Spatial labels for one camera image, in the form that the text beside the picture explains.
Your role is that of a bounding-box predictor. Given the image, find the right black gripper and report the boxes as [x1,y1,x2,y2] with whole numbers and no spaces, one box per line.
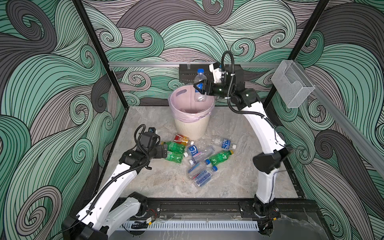
[197,77,240,99]

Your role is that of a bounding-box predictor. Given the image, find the short blue label bottle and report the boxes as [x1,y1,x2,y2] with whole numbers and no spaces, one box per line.
[194,69,207,102]

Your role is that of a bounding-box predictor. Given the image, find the green bottle yellow cap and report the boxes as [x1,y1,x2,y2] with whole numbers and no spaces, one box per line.
[166,151,184,164]
[164,142,186,154]
[209,150,234,166]

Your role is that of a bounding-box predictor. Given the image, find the clear bottle blue label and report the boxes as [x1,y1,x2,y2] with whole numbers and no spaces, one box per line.
[212,137,237,150]

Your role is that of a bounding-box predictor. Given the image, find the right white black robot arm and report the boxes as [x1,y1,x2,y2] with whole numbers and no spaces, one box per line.
[194,63,290,215]

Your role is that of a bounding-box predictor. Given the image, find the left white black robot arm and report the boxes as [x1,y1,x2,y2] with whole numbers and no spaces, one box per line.
[62,125,168,240]

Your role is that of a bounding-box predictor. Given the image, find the pink plastic bin liner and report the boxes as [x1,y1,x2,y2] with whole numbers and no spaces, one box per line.
[168,85,215,123]

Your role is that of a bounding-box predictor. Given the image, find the cream ribbed waste bin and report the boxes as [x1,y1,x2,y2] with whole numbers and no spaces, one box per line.
[174,114,211,140]

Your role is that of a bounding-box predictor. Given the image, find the red yellow label bottle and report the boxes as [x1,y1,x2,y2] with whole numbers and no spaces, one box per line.
[174,134,195,147]

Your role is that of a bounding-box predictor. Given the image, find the blue label bottle white cap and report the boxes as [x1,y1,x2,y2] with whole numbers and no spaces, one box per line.
[183,141,206,158]

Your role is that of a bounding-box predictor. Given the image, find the clear Ganten bottle white cap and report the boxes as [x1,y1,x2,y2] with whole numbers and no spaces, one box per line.
[189,145,215,166]

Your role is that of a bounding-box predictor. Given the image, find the sky label clear bottle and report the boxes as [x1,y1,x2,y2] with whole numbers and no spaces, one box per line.
[194,166,218,187]

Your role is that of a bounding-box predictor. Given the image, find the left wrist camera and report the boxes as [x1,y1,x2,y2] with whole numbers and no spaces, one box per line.
[148,127,157,134]

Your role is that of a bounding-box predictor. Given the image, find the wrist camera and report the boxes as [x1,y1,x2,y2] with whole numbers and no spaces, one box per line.
[148,127,157,134]
[209,62,223,84]

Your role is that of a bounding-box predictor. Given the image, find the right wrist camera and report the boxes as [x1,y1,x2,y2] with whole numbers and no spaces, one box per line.
[209,62,223,84]

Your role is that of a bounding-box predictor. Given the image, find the black wall shelf tray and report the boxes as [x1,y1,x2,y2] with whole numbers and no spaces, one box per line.
[179,64,214,84]

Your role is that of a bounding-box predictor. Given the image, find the aluminium rail back wall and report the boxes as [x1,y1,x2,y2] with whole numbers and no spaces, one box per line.
[108,61,280,69]

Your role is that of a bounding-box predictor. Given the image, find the aluminium rail wall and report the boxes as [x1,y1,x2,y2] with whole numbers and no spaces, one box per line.
[108,61,280,69]
[298,64,384,175]

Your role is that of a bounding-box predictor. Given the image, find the clear acrylic wall holder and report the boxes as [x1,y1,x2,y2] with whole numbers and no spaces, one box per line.
[272,60,315,109]

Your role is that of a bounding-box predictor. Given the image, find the white slotted cable duct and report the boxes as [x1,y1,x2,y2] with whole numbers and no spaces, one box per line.
[139,220,259,232]

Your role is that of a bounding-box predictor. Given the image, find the aluminium rail right wall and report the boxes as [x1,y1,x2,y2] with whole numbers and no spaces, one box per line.
[298,64,384,175]

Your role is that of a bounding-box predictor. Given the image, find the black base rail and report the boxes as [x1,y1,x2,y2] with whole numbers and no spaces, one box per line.
[144,198,319,219]

